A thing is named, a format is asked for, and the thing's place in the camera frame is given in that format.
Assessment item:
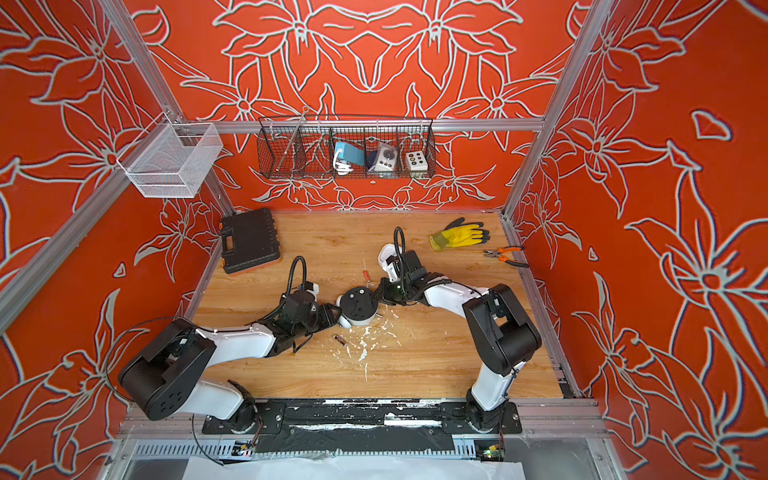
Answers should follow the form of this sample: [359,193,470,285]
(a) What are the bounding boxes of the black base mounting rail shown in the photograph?
[198,399,522,462]

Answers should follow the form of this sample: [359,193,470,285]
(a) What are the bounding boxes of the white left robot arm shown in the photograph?
[118,256,341,432]

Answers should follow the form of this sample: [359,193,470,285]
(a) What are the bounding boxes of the black wire wall basket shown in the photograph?
[257,114,437,180]

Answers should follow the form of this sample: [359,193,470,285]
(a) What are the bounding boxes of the orange handled pliers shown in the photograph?
[483,246,530,269]

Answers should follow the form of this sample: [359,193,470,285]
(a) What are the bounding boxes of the black plastic tool case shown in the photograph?
[219,208,281,275]

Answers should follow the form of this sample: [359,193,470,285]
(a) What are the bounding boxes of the blue white item in basket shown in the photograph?
[332,141,365,176]

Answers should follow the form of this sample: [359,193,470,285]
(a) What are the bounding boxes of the white socket adapter in basket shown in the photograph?
[368,143,399,174]

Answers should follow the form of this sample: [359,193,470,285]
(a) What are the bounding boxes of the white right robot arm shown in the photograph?
[375,226,543,433]

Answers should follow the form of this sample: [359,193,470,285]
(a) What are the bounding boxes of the yellow black work glove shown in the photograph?
[429,217,490,251]

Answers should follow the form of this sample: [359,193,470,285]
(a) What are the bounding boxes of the clear plastic wall bin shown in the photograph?
[117,123,223,199]

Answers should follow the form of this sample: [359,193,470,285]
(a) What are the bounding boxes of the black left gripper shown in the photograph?
[293,304,345,341]

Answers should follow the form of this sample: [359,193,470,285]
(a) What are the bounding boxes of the white square alarm clock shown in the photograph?
[377,243,397,271]

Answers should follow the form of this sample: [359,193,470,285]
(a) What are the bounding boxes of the beige button box in basket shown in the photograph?
[404,150,429,177]

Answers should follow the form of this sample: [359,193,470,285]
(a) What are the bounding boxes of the white round twin-bell alarm clock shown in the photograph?
[336,286,378,329]

